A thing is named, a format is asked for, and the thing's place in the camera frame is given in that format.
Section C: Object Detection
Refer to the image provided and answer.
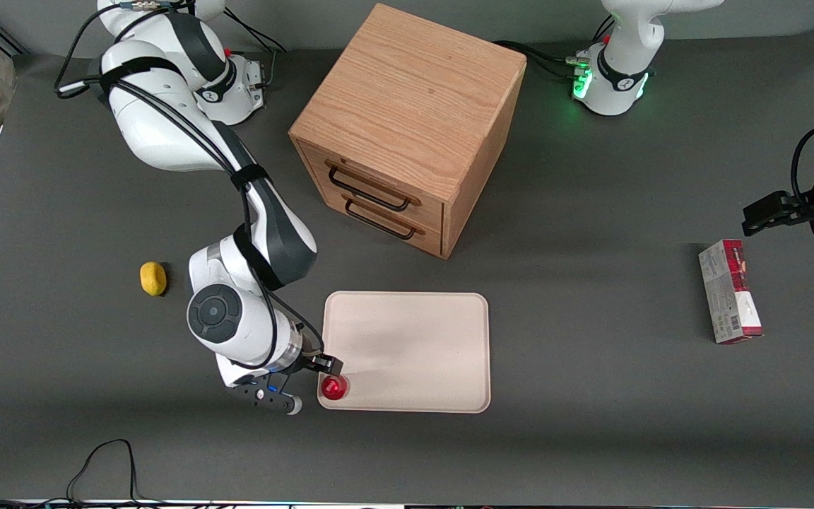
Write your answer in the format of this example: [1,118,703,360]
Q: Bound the thin black looped table cable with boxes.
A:
[0,438,167,509]

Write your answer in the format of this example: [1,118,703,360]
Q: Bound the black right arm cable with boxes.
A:
[54,0,326,368]

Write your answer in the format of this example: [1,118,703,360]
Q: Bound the wooden drawer cabinet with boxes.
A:
[288,3,528,260]

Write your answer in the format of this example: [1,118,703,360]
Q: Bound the long black drawer handle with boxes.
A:
[328,165,412,212]

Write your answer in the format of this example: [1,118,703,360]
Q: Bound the black left base cables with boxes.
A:
[493,16,614,80]

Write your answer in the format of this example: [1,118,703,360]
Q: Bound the yellow lemon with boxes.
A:
[140,261,167,297]

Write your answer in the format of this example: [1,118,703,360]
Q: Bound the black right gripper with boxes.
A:
[285,351,345,377]

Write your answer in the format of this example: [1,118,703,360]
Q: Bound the short black drawer handle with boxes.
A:
[345,199,418,240]

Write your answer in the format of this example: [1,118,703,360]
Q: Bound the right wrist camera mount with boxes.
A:
[226,375,304,416]

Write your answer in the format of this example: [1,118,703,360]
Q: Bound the black base cables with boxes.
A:
[493,16,614,80]
[223,7,288,89]

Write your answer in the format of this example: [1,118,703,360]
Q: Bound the grey and red carton box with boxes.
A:
[698,239,764,345]

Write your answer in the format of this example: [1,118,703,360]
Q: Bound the beige rectangular tray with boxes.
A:
[317,291,492,414]

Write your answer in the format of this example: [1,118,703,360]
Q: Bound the black right base cables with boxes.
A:
[223,7,288,89]

